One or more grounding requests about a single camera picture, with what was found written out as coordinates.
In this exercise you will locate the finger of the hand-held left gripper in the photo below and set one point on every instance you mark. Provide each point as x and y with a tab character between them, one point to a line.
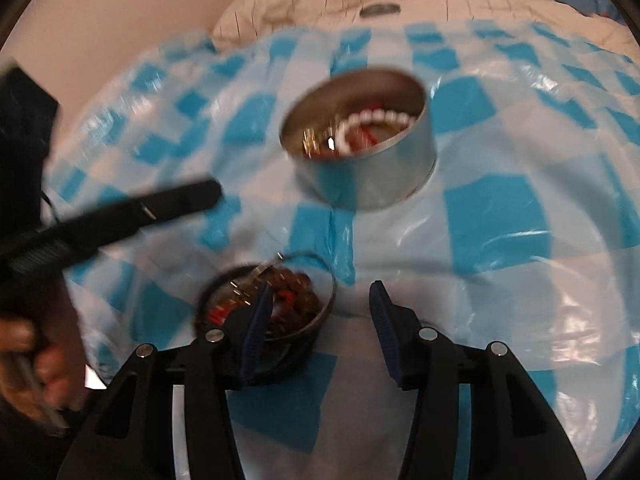
165	205

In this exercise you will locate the person's left hand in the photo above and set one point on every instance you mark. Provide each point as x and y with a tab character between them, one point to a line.
50	365

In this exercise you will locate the white quilt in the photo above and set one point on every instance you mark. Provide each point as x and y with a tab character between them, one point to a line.
500	5

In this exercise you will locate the round metal tin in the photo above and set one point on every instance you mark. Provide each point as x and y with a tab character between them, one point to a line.
365	180

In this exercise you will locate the beige striped pillow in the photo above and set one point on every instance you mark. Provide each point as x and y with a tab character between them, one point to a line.
280	10

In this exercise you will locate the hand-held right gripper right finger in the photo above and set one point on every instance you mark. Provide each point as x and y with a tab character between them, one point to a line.
385	325

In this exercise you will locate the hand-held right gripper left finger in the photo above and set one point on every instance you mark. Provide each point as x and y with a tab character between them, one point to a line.
255	330

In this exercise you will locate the blue checkered plastic sheet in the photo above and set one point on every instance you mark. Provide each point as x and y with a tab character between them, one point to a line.
500	200

